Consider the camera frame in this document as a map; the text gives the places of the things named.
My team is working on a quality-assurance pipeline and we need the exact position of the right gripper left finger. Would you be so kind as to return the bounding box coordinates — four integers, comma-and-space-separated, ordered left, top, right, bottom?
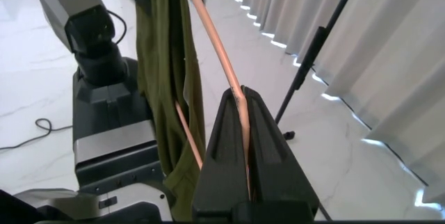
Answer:
192, 88, 252, 222

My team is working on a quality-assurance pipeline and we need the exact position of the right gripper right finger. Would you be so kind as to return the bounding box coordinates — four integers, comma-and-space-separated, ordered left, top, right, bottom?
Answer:
243, 85, 320, 222

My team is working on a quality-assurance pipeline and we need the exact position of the green shirt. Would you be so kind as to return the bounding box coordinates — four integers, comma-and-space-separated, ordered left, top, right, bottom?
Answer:
133, 0, 207, 222

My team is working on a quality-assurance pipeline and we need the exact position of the pink clothes hanger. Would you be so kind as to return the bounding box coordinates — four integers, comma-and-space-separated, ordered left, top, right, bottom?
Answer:
175, 0, 253, 200

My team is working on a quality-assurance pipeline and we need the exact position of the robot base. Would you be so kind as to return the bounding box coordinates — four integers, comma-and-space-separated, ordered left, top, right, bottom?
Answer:
0, 56, 175, 222

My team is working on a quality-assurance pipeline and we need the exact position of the black clothes rack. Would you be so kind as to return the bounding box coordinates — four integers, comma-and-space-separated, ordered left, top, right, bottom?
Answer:
273, 0, 364, 222

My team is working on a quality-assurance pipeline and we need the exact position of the white curtain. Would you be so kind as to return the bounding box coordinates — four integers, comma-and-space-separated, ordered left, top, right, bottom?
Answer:
211, 0, 445, 206

